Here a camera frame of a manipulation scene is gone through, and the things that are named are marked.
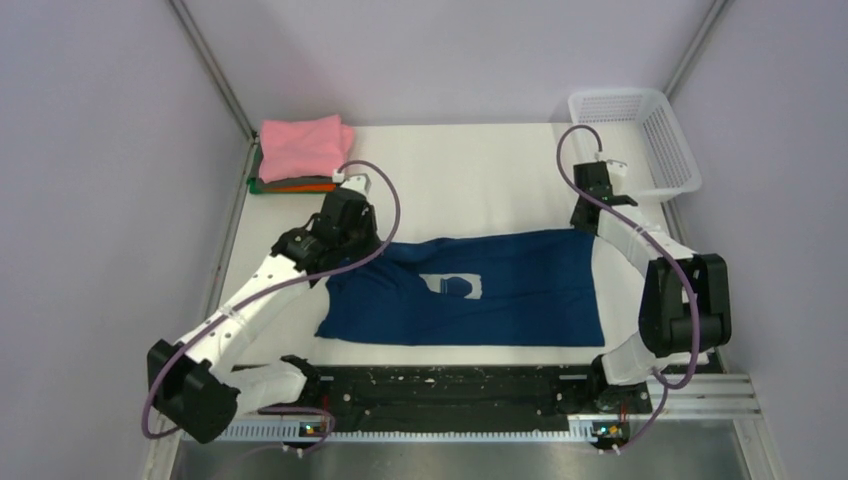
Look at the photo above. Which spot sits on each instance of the left vertical metal post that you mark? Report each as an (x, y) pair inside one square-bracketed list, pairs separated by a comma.
[(211, 66)]

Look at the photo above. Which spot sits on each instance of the pink folded t-shirt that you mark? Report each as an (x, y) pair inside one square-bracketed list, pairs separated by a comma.
[(303, 148)]

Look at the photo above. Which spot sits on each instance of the green folded t-shirt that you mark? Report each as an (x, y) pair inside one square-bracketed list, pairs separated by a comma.
[(256, 186)]

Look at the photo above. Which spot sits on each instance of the vertical metal post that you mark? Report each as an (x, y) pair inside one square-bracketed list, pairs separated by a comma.
[(713, 17), (211, 66)]

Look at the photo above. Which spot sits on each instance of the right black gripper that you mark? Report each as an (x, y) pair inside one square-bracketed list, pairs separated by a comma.
[(576, 224)]

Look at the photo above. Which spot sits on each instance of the grey folded t-shirt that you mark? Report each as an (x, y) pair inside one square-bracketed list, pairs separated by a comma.
[(255, 167)]

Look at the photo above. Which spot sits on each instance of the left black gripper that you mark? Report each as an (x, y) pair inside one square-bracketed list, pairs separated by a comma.
[(368, 218)]

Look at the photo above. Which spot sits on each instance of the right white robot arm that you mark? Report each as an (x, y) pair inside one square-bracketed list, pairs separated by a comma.
[(685, 301)]

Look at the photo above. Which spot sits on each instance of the white plastic basket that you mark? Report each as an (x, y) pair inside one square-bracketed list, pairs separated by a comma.
[(639, 126)]

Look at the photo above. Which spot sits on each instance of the navy blue printed t-shirt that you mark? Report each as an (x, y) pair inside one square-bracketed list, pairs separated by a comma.
[(532, 289)]

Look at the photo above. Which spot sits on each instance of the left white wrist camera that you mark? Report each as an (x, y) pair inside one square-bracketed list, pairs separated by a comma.
[(359, 183)]

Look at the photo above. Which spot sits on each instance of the right vertical metal post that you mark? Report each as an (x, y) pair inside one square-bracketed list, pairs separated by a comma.
[(713, 17)]

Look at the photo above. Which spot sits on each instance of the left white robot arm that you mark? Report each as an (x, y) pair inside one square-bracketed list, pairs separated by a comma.
[(195, 383)]

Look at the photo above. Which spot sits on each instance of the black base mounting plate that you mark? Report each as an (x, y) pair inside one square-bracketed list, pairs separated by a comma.
[(466, 399)]

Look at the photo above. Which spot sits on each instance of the white slotted cable duct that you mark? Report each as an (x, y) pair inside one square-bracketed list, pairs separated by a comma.
[(303, 430)]

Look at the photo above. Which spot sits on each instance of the orange folded t-shirt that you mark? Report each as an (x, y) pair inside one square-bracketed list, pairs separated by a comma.
[(310, 188)]

